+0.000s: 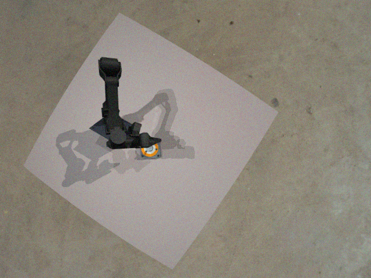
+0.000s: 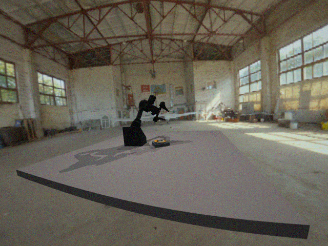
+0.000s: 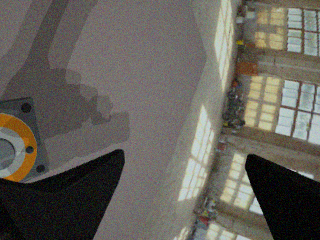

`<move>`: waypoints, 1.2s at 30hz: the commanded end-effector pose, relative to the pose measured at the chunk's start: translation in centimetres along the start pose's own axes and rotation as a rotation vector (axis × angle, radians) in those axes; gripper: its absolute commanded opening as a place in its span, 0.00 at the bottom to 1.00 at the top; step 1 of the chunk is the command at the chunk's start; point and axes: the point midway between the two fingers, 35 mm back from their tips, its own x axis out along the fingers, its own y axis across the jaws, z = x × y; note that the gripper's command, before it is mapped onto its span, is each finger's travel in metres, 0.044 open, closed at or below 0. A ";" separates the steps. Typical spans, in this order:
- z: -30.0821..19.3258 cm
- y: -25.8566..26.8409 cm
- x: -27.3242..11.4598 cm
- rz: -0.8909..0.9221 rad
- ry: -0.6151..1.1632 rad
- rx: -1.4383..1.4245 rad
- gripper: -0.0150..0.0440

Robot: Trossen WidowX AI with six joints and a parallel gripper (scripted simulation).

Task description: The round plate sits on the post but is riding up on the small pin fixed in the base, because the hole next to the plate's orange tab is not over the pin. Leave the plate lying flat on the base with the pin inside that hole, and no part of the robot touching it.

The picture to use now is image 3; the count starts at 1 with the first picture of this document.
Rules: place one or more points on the orange round plate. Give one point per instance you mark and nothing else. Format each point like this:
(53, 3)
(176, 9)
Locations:
(21, 137)

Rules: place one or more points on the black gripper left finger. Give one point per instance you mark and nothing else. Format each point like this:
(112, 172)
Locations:
(68, 206)

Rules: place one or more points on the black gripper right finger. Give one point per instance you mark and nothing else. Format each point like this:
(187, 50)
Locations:
(290, 201)

